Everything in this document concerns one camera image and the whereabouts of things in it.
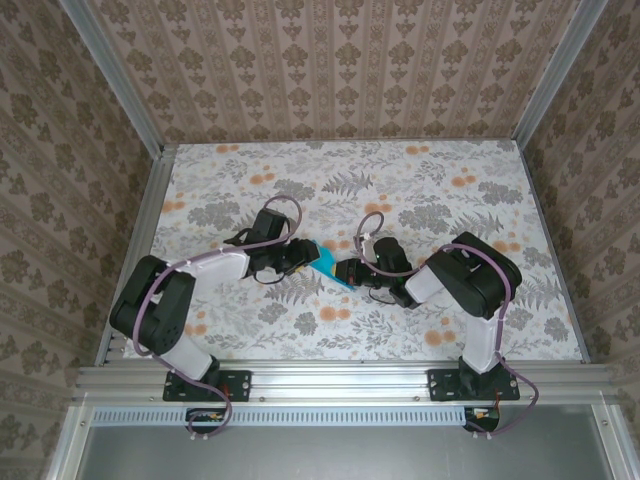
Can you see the blue cloth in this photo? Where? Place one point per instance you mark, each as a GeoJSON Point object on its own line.
{"type": "Point", "coordinates": [327, 262]}

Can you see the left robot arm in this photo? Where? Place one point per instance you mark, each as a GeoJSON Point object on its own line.
{"type": "Point", "coordinates": [150, 310]}

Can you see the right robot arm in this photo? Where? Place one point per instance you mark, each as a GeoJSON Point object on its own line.
{"type": "Point", "coordinates": [475, 280]}

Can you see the grey metal panel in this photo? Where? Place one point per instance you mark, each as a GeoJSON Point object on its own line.
{"type": "Point", "coordinates": [340, 455]}

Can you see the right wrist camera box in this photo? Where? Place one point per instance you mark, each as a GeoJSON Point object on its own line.
{"type": "Point", "coordinates": [366, 243]}

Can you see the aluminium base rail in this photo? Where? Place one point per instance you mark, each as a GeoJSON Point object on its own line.
{"type": "Point", "coordinates": [340, 382]}

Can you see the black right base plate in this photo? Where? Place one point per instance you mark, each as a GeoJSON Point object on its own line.
{"type": "Point", "coordinates": [440, 385]}

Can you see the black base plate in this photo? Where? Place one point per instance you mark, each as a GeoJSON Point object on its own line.
{"type": "Point", "coordinates": [440, 385]}
{"type": "Point", "coordinates": [240, 385]}

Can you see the aluminium table side rail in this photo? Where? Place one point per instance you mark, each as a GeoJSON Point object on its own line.
{"type": "Point", "coordinates": [542, 225]}
{"type": "Point", "coordinates": [152, 200]}

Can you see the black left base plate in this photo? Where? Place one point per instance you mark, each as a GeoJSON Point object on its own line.
{"type": "Point", "coordinates": [240, 385]}

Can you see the aluminium frame post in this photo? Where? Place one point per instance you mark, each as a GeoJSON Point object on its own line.
{"type": "Point", "coordinates": [115, 80]}
{"type": "Point", "coordinates": [560, 70]}

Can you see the aluminium lower frame bar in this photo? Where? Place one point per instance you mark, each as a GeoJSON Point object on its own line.
{"type": "Point", "coordinates": [70, 445]}
{"type": "Point", "coordinates": [617, 445]}

